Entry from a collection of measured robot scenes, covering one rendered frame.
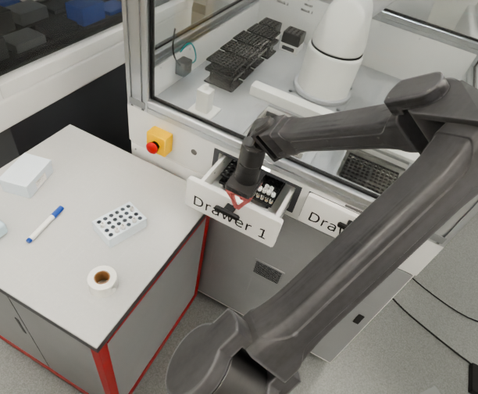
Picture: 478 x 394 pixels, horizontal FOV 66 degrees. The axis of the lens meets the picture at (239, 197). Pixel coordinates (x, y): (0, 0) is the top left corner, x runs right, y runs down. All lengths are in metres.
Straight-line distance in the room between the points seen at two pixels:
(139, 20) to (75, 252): 0.64
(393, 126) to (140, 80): 0.84
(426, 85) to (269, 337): 0.32
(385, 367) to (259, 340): 1.65
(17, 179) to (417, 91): 1.07
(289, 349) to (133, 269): 0.72
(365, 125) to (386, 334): 1.63
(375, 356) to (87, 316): 1.40
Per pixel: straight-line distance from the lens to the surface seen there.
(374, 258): 0.38
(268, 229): 1.01
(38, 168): 1.27
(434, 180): 0.39
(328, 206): 1.08
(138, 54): 1.15
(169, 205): 1.19
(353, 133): 0.57
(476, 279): 2.61
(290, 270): 1.37
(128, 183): 1.25
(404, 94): 0.48
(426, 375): 2.10
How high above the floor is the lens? 1.65
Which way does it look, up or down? 46 degrees down
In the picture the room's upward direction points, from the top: 14 degrees clockwise
